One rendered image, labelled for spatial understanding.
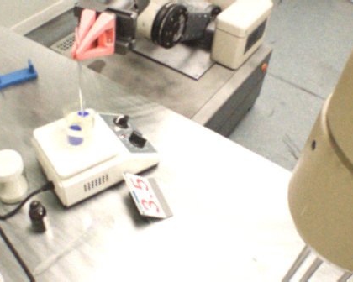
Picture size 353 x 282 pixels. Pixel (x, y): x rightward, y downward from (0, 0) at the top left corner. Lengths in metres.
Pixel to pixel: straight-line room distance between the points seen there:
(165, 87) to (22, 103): 0.75
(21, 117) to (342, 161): 0.76
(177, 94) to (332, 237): 1.33
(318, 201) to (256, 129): 1.78
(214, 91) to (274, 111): 0.63
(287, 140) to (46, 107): 1.34
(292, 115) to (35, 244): 1.67
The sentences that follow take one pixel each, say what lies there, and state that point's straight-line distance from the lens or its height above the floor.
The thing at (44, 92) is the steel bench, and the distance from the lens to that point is 0.95.
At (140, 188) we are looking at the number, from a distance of 0.72.
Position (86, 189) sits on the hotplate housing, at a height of 0.79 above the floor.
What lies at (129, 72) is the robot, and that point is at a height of 0.37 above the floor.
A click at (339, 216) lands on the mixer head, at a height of 1.18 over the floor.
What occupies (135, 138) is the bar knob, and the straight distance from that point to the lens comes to 0.75.
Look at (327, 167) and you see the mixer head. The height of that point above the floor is 1.20.
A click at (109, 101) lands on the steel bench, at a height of 0.75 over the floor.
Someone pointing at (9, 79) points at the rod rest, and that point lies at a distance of 0.99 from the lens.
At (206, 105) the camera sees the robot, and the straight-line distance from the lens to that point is 1.52.
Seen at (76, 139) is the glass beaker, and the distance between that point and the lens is 0.68.
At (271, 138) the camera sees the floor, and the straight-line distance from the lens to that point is 1.99.
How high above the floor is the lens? 1.35
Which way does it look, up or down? 47 degrees down
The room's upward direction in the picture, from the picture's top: 7 degrees clockwise
